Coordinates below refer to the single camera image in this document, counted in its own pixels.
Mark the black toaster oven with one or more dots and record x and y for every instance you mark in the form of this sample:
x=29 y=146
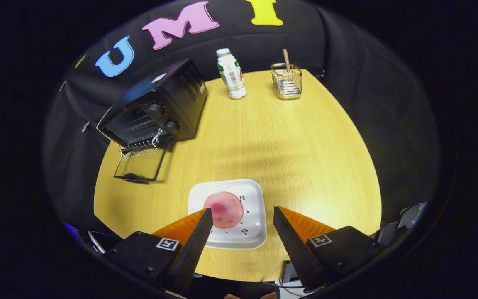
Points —
x=181 y=95

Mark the silver cloth clip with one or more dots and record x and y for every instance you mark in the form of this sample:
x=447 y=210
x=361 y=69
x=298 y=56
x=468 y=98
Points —
x=85 y=126

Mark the white square plate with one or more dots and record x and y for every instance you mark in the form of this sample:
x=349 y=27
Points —
x=251 y=199

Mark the wooden stick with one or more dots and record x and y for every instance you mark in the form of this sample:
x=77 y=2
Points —
x=286 y=60

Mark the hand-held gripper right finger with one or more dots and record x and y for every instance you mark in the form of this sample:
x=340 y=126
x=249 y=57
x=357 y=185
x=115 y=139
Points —
x=295 y=249

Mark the pink cloth clip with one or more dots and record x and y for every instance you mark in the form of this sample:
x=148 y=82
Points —
x=62 y=86

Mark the white drink bottle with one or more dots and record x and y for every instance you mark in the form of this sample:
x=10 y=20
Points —
x=231 y=74

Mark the pink round bun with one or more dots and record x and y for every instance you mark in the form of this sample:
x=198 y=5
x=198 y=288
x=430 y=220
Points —
x=226 y=209

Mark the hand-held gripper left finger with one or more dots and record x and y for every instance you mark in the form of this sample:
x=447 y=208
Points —
x=191 y=249

